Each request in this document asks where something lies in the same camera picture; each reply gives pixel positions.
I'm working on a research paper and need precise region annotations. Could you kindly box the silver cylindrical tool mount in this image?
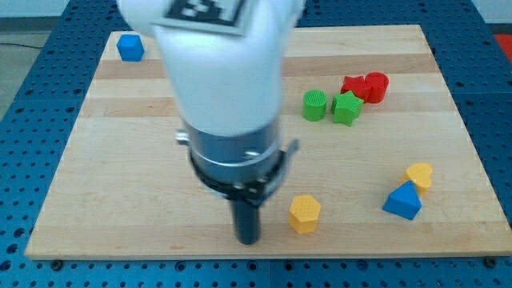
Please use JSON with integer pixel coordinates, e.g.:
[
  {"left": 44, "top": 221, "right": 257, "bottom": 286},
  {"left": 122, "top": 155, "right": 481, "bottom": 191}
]
[{"left": 175, "top": 120, "right": 299, "bottom": 207}]

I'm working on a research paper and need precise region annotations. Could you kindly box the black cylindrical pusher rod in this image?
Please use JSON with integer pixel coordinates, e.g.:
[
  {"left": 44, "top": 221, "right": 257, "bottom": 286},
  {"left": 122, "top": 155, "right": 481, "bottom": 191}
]
[{"left": 230, "top": 200, "right": 261, "bottom": 245}]

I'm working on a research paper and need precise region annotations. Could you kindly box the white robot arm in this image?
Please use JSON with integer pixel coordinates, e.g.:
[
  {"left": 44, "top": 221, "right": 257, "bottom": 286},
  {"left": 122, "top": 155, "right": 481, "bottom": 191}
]
[{"left": 117, "top": 0, "right": 305, "bottom": 245}]

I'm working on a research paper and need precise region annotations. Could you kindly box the yellow hexagon block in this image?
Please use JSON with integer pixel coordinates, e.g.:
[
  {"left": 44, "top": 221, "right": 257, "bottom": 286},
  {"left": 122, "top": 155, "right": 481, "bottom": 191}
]
[{"left": 289, "top": 194, "right": 322, "bottom": 234}]

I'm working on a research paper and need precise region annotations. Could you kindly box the blue cube block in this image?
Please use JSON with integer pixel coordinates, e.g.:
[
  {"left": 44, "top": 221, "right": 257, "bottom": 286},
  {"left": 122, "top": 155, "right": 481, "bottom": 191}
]
[{"left": 116, "top": 34, "right": 145, "bottom": 62}]

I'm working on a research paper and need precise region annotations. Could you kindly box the green cylinder block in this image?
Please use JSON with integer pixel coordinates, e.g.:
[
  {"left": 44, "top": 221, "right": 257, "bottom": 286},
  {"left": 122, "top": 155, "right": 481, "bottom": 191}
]
[{"left": 302, "top": 90, "right": 328, "bottom": 122}]

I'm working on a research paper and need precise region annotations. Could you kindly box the green star block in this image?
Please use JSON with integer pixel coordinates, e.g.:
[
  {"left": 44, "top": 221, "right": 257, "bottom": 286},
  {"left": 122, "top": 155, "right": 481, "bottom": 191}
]
[{"left": 331, "top": 90, "right": 364, "bottom": 126}]

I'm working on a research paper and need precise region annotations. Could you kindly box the red star block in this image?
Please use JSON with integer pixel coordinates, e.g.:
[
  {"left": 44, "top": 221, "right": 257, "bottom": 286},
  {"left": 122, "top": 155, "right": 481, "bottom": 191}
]
[{"left": 340, "top": 76, "right": 370, "bottom": 102}]

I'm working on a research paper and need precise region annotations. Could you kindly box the wooden board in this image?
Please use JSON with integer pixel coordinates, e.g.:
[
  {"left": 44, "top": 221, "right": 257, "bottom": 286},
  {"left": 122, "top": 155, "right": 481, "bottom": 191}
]
[{"left": 25, "top": 25, "right": 511, "bottom": 261}]

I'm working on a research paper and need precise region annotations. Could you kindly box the fiducial marker tag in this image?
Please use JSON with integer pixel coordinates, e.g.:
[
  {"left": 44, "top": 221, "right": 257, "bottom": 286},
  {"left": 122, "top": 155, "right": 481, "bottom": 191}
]
[{"left": 154, "top": 0, "right": 253, "bottom": 35}]

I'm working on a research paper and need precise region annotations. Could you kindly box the red cylinder block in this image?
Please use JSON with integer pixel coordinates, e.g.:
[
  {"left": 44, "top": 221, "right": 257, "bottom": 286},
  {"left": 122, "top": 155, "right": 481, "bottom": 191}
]
[{"left": 365, "top": 72, "right": 390, "bottom": 104}]

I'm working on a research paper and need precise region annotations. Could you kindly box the blue triangle block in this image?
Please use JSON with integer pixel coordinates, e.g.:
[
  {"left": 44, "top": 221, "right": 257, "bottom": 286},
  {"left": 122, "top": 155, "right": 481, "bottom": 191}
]
[{"left": 382, "top": 180, "right": 422, "bottom": 220}]

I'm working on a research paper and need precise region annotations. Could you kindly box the yellow heart block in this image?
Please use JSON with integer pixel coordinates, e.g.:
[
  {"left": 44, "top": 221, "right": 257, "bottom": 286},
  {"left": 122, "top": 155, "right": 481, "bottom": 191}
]
[{"left": 400, "top": 162, "right": 434, "bottom": 198}]

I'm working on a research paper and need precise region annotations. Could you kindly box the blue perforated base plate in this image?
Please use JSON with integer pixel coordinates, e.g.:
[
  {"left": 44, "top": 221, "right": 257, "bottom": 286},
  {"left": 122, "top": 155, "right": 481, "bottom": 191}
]
[{"left": 1, "top": 1, "right": 511, "bottom": 287}]

